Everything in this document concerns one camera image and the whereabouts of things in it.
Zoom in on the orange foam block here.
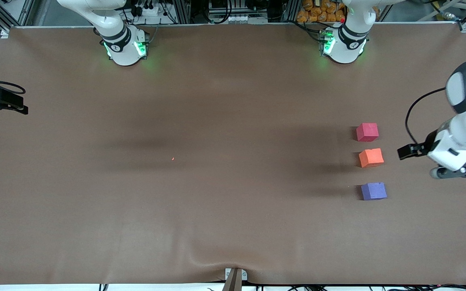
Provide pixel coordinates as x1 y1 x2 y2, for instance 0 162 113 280
358 148 385 168

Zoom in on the red foam block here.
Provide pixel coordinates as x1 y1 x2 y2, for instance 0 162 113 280
356 122 379 142

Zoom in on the purple foam block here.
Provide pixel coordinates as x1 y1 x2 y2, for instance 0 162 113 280
360 182 388 201

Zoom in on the pile of orange objects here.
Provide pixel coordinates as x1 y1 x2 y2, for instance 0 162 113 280
297 0 346 23

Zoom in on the white power strip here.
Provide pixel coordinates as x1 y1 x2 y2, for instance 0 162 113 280
135 3 165 17

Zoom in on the brown table mat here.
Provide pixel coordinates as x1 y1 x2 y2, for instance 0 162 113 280
0 23 466 285

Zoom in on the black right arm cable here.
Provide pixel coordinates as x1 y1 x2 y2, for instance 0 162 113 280
0 73 26 95

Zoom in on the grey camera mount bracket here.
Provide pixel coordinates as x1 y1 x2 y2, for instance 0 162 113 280
222 268 248 291

